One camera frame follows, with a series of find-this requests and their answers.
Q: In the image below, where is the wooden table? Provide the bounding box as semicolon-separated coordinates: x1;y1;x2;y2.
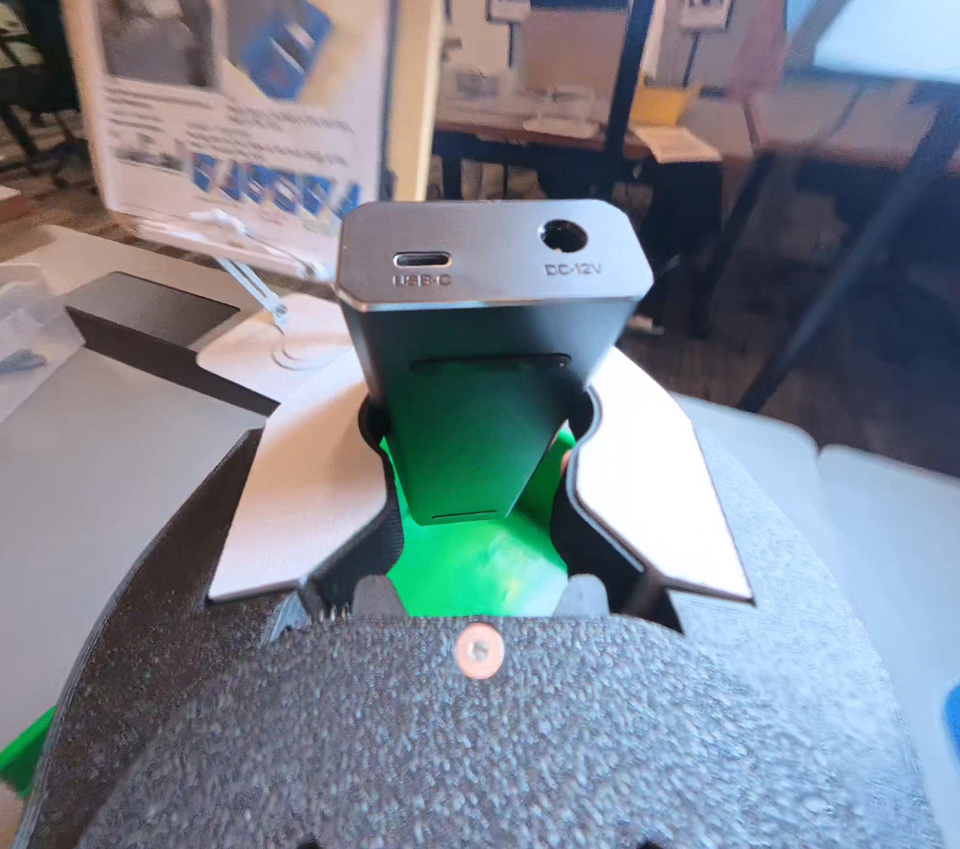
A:
433;102;725;205

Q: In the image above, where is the dark grey usb hub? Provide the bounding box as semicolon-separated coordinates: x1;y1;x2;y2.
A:
334;198;656;528

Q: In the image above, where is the black office chair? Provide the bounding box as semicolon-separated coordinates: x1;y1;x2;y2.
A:
0;0;95;190

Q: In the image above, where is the black metal pole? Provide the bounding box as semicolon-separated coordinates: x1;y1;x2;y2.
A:
602;0;685;179

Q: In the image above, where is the white top table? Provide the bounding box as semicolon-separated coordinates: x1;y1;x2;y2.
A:
738;0;960;415

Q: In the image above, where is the yellow box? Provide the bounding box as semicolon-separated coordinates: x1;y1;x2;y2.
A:
628;82;704;129

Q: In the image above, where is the clear plastic bag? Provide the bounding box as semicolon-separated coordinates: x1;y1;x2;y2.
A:
0;279;85;419

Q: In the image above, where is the instruction board with white stand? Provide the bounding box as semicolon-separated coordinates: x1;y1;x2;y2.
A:
62;0;451;409

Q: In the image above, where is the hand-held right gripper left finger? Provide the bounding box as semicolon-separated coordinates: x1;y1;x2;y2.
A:
207;366;399;603

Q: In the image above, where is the green plastic bin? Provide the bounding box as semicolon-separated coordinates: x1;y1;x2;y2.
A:
0;425;580;801

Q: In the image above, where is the white paper sheet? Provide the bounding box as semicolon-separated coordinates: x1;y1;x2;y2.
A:
643;123;723;165

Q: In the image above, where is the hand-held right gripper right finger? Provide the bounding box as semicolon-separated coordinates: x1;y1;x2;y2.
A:
549;346;755;606

